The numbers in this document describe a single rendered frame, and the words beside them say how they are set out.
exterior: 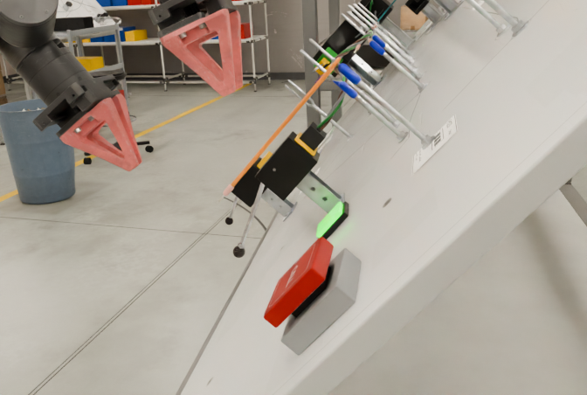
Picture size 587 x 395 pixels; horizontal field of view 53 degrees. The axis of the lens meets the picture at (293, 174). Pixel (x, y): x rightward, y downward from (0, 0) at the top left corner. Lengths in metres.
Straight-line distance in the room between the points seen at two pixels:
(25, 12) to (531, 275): 0.85
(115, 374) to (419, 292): 2.02
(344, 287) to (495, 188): 0.11
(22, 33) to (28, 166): 3.49
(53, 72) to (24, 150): 3.41
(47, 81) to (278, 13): 7.83
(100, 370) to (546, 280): 1.68
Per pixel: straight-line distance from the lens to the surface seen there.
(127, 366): 2.33
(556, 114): 0.33
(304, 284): 0.37
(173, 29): 0.57
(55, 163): 4.10
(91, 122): 0.67
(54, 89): 0.67
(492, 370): 0.84
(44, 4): 0.62
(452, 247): 0.32
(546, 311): 0.99
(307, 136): 0.61
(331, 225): 0.57
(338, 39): 1.27
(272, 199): 0.98
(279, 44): 8.48
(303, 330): 0.38
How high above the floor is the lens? 1.28
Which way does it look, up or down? 18 degrees down
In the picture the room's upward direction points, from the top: 3 degrees counter-clockwise
